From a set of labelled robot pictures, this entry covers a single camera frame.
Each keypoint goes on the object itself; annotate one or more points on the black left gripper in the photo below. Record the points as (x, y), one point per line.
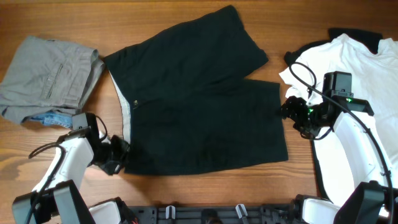
(124, 147)

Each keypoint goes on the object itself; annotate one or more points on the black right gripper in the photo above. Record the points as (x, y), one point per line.
(292, 107)

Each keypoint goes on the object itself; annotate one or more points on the black shorts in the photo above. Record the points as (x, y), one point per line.
(193, 107)

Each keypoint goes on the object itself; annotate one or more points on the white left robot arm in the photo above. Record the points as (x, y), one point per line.
(57, 194)

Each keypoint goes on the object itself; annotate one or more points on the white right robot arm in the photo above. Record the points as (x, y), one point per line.
(350, 119)

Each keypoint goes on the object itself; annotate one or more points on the blue denim garment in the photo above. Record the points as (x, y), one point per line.
(51, 118)

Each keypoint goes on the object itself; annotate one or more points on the white t-shirt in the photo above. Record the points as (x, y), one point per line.
(374, 78)

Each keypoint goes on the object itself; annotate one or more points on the black garment under white shirt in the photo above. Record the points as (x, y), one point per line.
(368, 38)

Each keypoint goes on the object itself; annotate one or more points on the grey folded shorts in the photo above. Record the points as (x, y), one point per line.
(49, 76)

